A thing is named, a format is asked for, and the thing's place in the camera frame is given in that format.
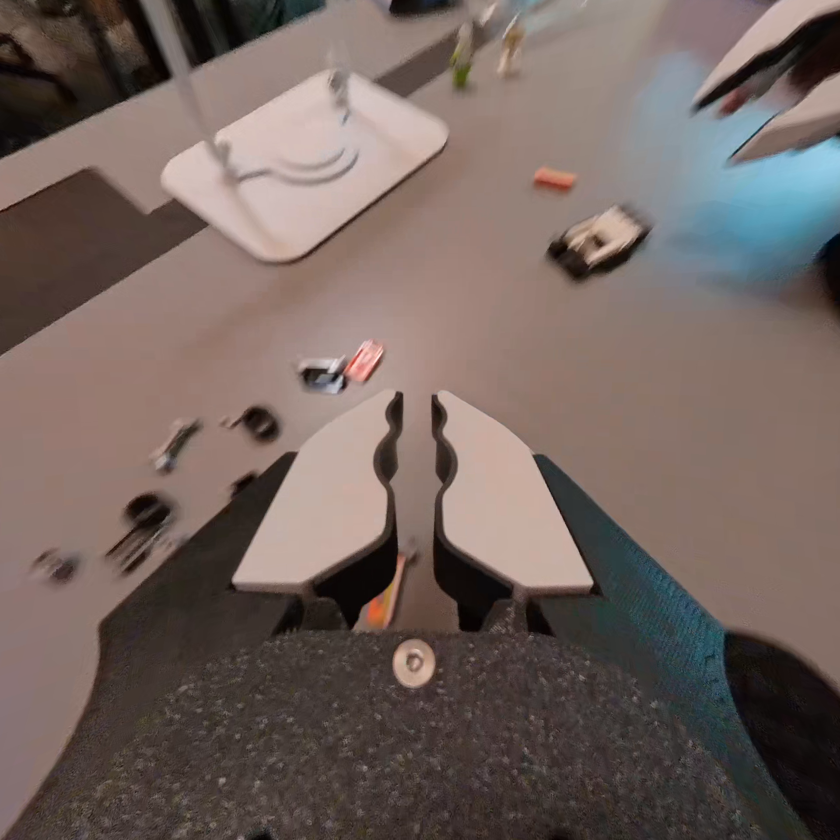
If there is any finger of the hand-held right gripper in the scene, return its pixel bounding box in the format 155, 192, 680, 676
692, 0, 840, 112
729, 108, 840, 165

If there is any black textured pad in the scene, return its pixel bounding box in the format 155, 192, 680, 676
725, 633, 840, 840

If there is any small gold trophy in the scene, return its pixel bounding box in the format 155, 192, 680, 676
499, 14, 526, 77

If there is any orange lego plate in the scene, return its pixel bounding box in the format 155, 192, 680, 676
344, 339, 387, 384

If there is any green minifigure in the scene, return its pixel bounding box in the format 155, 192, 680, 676
451, 20, 476, 90

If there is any grey lego wheel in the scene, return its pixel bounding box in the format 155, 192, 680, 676
32, 549, 80, 585

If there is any black lego tire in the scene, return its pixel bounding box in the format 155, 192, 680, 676
224, 405, 282, 443
124, 491, 175, 530

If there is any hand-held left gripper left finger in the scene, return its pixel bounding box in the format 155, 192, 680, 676
233, 390, 405, 611

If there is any white book stand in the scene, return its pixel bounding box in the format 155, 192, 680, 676
138, 0, 450, 263

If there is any black grey hinge piece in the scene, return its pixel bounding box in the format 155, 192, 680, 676
297, 355, 349, 395

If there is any blue lego piece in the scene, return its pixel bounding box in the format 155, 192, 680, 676
105, 525, 178, 576

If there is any orange white lego car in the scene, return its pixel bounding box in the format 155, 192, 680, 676
546, 204, 653, 280

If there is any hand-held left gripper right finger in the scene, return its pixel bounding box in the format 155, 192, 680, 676
431, 392, 594, 609

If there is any grey bumpy lego piece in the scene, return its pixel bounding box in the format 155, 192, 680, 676
149, 418, 203, 473

